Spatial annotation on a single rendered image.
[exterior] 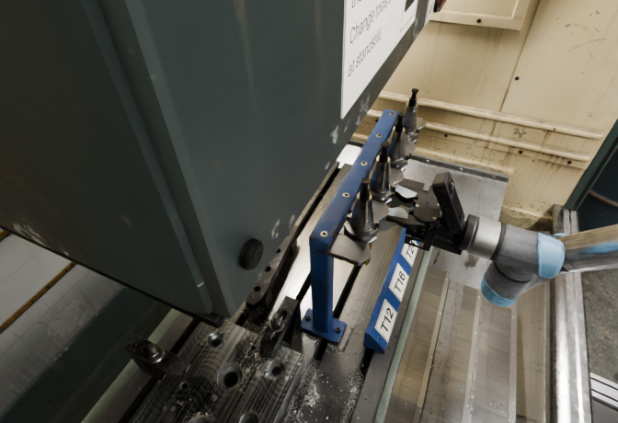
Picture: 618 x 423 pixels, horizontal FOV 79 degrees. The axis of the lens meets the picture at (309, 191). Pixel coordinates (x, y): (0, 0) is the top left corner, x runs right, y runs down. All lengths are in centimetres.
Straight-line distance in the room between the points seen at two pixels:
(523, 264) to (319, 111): 66
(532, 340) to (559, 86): 72
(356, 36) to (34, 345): 95
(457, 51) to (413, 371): 89
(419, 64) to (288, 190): 116
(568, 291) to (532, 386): 27
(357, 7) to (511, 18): 104
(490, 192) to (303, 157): 130
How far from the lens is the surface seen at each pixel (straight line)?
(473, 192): 143
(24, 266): 91
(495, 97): 131
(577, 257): 88
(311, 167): 17
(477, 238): 76
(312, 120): 16
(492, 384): 115
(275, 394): 79
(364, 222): 66
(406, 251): 103
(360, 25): 19
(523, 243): 78
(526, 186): 149
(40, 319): 101
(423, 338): 112
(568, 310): 126
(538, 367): 128
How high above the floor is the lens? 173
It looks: 43 degrees down
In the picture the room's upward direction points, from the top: 2 degrees counter-clockwise
